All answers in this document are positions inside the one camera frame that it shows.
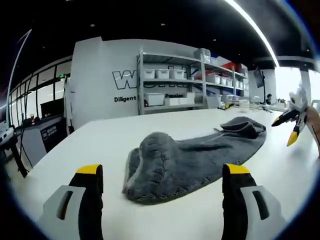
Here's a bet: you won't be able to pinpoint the grey towel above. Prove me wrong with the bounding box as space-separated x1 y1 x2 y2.
121 116 267 206

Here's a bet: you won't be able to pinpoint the black flat screen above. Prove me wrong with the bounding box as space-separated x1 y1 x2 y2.
40 100 64 119

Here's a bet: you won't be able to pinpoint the person's right hand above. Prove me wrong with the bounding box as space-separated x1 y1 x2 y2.
306 106 320 147

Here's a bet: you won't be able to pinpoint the black screen on stand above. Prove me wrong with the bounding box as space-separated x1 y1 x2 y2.
253 66 266 102

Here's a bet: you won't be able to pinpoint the spare white hand-held gripper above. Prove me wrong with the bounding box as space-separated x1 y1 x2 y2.
216 100 235 110

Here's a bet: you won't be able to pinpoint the dark grey counter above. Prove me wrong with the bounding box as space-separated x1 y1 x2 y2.
24 115 75 166

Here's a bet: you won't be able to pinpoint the long ceiling light strip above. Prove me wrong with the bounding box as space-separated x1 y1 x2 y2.
223 0 280 68

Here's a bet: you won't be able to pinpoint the grey metal shelving unit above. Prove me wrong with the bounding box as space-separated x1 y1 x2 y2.
136 48 251 116

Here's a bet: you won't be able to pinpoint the rows of white storage bins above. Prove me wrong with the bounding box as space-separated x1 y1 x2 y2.
142 48 251 107

